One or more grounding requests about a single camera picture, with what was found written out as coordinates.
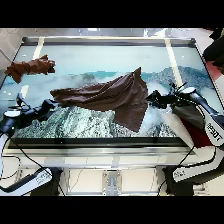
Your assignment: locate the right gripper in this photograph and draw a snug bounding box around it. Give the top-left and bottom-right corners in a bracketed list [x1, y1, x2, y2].
[146, 89, 173, 110]

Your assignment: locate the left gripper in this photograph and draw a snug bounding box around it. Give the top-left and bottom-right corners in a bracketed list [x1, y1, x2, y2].
[40, 98, 61, 118]

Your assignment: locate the brown T-shirt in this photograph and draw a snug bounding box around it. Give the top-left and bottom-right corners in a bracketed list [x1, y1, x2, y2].
[49, 66, 150, 133]

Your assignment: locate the grey garment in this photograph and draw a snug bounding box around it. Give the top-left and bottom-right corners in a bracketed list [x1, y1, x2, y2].
[173, 104, 205, 131]

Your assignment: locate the rust brown garment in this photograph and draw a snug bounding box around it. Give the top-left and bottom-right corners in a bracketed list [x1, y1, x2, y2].
[4, 54, 57, 85]

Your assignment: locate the red garment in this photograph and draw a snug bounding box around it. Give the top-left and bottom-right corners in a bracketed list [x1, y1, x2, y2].
[181, 118, 214, 149]

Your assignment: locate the black cable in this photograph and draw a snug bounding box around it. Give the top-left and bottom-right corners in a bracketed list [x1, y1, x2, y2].
[6, 131, 46, 171]
[156, 144, 198, 197]

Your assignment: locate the silver frame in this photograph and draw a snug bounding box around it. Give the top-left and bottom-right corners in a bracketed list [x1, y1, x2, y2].
[0, 35, 221, 197]

